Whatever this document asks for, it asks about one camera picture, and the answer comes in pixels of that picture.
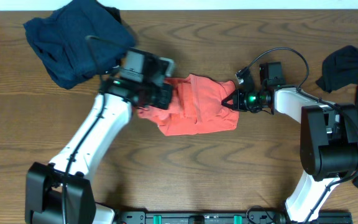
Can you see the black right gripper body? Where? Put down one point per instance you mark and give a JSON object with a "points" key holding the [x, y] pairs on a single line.
{"points": [[250, 101]]}

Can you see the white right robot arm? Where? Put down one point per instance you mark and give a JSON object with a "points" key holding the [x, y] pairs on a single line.
{"points": [[328, 143]]}

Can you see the red printed t-shirt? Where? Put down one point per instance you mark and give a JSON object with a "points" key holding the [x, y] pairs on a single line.
{"points": [[195, 107]]}

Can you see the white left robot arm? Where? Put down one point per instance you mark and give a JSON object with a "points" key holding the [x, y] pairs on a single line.
{"points": [[60, 191]]}

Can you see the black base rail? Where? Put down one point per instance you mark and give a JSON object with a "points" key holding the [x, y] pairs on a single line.
{"points": [[251, 217]]}

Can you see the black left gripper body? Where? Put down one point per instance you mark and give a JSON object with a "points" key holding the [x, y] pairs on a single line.
{"points": [[157, 97]]}

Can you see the navy blue folded shirt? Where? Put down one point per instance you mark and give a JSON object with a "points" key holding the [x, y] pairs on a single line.
{"points": [[78, 41]]}

